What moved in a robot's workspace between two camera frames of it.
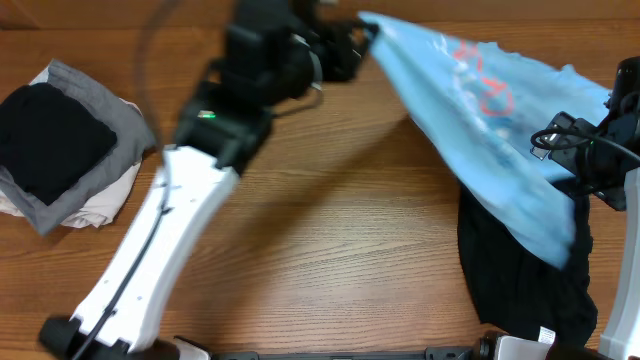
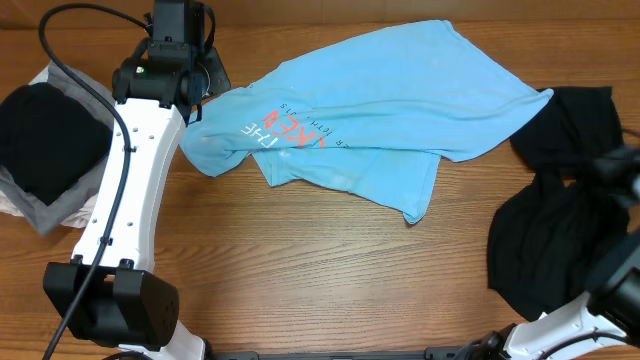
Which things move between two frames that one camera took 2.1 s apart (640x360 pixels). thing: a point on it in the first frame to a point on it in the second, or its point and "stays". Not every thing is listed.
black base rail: (449, 353) stays
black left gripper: (343, 64) to (218, 79)
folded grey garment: (134, 139) stays
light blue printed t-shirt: (481, 108) to (370, 118)
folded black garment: (47, 142) stays
